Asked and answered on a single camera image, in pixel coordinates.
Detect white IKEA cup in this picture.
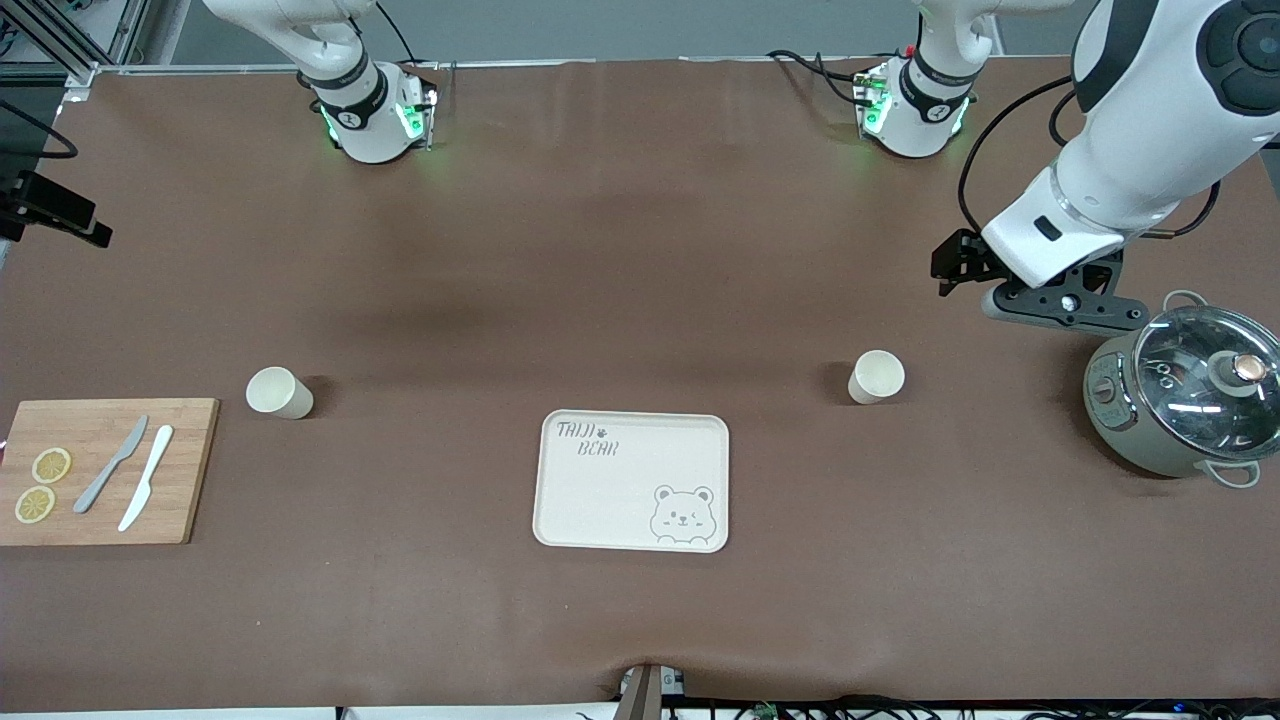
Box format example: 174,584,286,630
848,350,906,405
246,367,314,420

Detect cream tray with bear print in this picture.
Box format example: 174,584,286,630
532,409,731,554

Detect grey-green cooking pot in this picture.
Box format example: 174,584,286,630
1083,290,1263,489

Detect grey plastic knife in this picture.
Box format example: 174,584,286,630
73,415,150,515

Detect white plastic knife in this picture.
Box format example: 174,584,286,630
118,425,175,532

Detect glass pot lid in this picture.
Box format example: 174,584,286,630
1133,305,1280,463

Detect bamboo cutting board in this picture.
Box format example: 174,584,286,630
0,398,220,547

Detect brown table mat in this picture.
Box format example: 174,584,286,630
0,55,1280,713

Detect aluminium frame rail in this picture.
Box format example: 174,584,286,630
0,0,151,101

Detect black left base cables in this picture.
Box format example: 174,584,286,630
768,48,873,106

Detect black right base cable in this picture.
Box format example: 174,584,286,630
375,0,441,71

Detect brown camera mounting post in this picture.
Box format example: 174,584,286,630
615,663,686,720

